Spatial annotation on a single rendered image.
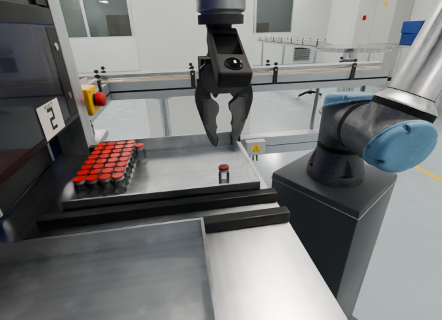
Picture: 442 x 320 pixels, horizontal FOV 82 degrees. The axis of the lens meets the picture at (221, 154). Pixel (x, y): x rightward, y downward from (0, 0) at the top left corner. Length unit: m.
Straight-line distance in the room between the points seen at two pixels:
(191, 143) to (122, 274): 0.40
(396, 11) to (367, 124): 6.49
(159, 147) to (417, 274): 1.50
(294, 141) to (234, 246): 1.38
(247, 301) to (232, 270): 0.05
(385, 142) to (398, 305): 1.14
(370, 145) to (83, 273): 0.53
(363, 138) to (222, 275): 0.39
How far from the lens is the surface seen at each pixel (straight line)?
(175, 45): 2.02
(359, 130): 0.60
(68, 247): 0.44
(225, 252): 0.39
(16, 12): 0.57
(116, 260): 0.41
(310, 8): 9.57
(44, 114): 0.56
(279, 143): 1.68
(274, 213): 0.43
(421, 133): 0.58
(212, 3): 0.41
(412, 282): 1.73
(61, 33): 0.71
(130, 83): 1.44
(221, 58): 0.36
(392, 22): 7.03
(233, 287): 0.35
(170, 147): 0.70
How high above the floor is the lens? 1.16
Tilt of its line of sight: 26 degrees down
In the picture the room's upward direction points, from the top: 1 degrees counter-clockwise
